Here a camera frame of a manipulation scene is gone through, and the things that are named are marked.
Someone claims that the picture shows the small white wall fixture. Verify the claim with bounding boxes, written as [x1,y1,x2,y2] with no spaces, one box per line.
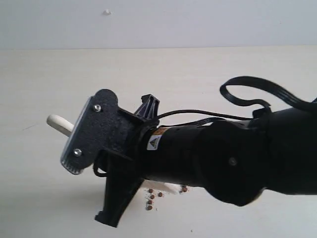
[103,9,111,15]

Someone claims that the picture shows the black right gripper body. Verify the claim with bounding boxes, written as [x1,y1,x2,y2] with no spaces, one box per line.
[94,94,159,227]

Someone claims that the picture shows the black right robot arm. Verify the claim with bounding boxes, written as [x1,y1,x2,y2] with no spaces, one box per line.
[94,109,317,227]

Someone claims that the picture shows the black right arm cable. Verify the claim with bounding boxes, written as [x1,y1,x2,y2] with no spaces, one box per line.
[93,75,317,178]

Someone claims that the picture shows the white wooden paint brush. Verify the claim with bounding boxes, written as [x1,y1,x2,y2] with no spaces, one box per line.
[47,115,74,137]

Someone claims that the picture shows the pile of beans and rice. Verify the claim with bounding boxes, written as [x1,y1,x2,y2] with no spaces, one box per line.
[141,180,189,211]

